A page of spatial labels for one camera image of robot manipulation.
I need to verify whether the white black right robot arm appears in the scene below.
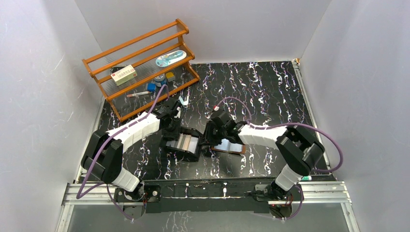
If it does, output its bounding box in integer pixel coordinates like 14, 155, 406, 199
203, 110, 325, 200

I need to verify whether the white red marker pen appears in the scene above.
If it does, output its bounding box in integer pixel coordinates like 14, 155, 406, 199
126, 91, 151, 98

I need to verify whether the orange leather card holder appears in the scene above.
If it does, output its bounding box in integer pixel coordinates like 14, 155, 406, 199
211, 139, 246, 155

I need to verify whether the black card storage box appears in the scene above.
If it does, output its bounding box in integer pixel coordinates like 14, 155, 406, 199
160, 127, 203, 162

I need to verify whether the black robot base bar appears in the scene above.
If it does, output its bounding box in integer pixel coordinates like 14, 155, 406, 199
114, 177, 301, 217

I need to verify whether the orange wooden shelf rack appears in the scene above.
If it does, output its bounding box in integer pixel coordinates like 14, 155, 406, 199
82, 18, 200, 122

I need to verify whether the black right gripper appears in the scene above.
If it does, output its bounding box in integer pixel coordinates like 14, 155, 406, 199
199, 120, 227, 146

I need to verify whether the blue small cube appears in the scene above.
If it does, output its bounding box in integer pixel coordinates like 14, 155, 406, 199
146, 83, 157, 92

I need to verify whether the stack of cards in box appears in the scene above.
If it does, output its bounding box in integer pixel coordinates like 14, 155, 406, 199
175, 134, 198, 153

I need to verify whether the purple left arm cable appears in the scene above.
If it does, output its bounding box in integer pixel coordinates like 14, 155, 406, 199
76, 84, 170, 221

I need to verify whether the yellow grey small block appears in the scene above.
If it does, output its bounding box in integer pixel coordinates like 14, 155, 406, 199
165, 72, 176, 82

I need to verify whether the white blue stapler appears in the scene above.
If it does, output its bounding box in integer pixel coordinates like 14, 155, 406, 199
178, 93, 190, 108

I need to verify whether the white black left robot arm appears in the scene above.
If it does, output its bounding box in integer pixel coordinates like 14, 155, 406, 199
81, 99, 182, 201

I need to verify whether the white green carton box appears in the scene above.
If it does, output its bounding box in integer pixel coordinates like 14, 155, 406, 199
110, 65, 137, 86

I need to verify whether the blue oval blister pack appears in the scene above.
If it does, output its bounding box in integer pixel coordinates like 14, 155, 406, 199
155, 50, 187, 67

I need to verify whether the blue white small jar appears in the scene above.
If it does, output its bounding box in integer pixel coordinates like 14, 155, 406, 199
153, 74, 167, 87

